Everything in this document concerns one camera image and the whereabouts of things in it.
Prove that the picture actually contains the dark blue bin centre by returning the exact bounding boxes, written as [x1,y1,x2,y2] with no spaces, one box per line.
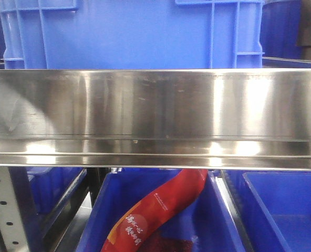
[76,168,245,251]

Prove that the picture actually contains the dark blue bin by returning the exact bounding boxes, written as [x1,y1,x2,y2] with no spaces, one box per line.
[76,168,245,251]
[240,172,311,251]

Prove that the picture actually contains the stainless steel shelf rail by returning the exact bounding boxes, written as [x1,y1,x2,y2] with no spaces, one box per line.
[0,68,311,170]

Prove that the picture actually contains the light blue plastic crate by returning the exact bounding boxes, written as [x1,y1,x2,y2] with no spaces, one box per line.
[0,1,263,69]

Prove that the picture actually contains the dark blue bin right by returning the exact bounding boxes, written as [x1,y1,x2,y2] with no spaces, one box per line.
[240,172,311,251]

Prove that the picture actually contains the red snack package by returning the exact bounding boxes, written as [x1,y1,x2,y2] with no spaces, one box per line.
[101,169,208,251]

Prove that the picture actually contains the perforated white rack upright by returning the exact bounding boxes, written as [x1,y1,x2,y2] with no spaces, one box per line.
[0,167,29,251]

